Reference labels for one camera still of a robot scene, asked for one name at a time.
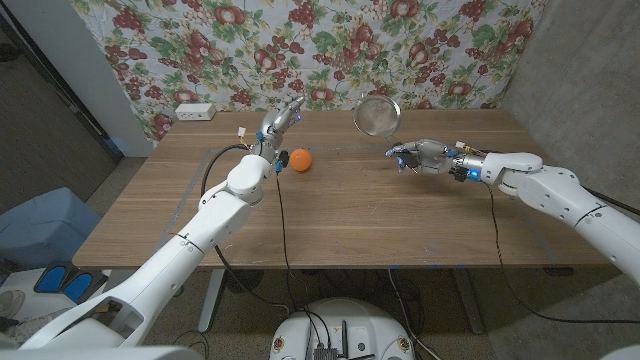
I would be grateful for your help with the blue and black foot pedals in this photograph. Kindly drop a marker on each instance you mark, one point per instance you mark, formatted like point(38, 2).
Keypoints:
point(70, 282)

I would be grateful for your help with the floral fruit print backdrop cloth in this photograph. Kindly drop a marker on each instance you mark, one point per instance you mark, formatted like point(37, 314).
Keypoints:
point(250, 45)

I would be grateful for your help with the black round floor fan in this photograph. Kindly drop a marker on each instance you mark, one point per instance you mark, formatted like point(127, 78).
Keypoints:
point(245, 281)

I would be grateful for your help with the blue-grey bin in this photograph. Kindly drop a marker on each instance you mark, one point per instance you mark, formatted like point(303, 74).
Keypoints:
point(45, 225)

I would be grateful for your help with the grey table leg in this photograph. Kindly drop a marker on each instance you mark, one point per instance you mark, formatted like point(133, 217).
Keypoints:
point(470, 305)

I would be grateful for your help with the white table leg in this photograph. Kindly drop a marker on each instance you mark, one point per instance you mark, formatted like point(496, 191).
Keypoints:
point(210, 305)

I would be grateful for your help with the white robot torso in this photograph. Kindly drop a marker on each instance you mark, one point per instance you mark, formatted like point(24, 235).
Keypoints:
point(100, 354)

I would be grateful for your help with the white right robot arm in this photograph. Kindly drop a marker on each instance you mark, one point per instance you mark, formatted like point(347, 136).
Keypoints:
point(560, 195)

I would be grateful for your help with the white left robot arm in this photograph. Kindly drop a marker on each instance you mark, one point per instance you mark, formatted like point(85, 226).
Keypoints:
point(200, 235)

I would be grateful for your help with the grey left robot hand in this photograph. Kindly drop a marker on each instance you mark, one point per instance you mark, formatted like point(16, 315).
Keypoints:
point(274, 122)

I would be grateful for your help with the white power strip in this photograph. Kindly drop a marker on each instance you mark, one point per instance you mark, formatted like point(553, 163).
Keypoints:
point(195, 111)

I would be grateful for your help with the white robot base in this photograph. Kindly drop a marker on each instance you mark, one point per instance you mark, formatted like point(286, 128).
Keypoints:
point(345, 320)

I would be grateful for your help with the orange fruit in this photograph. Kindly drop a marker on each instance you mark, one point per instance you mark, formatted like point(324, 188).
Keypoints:
point(301, 160)

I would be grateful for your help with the white sneaker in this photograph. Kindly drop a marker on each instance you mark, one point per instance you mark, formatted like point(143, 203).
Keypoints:
point(11, 302)
point(35, 325)

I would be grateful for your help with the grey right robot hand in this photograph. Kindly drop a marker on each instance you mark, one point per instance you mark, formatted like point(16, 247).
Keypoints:
point(432, 157)

